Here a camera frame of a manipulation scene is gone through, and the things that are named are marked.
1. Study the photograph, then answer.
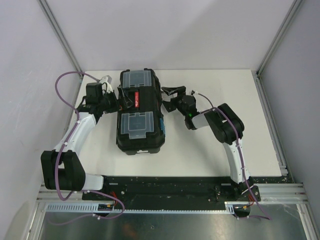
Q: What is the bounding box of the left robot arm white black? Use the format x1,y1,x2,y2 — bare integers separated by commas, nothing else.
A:
40,82,134,200

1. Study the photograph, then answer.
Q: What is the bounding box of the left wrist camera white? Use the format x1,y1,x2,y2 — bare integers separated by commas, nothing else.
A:
100,75,113,94

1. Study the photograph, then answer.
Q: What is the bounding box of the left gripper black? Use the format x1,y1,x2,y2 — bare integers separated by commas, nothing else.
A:
99,87,133,115

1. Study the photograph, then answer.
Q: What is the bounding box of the black plastic toolbox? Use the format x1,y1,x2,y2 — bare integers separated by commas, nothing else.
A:
116,68,166,155

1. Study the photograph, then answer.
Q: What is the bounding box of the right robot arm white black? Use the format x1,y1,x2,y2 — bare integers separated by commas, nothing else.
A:
161,86,254,201

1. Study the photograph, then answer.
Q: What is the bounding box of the right aluminium frame post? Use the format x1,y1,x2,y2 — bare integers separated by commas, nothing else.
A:
256,0,305,77

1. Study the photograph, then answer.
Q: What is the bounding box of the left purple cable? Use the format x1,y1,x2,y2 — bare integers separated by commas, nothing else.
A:
47,71,126,226

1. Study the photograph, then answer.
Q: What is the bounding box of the purple cable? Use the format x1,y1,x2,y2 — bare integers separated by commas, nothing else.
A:
47,71,126,226
198,92,272,221

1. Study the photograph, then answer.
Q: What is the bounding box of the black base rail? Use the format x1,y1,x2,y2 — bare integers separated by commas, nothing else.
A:
82,175,266,208

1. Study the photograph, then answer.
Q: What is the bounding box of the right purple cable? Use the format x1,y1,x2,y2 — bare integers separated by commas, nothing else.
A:
198,92,272,221

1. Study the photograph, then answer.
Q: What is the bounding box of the aluminium frame post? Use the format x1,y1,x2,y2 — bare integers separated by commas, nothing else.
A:
37,0,83,72
256,0,305,77

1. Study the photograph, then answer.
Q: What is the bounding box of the left aluminium frame post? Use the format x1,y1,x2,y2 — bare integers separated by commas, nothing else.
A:
37,0,83,72

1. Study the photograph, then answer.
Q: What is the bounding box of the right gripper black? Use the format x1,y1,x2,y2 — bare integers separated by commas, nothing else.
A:
161,86,188,118

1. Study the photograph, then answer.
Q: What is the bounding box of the grey slotted cable duct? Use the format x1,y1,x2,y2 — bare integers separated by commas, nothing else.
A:
44,202,243,214

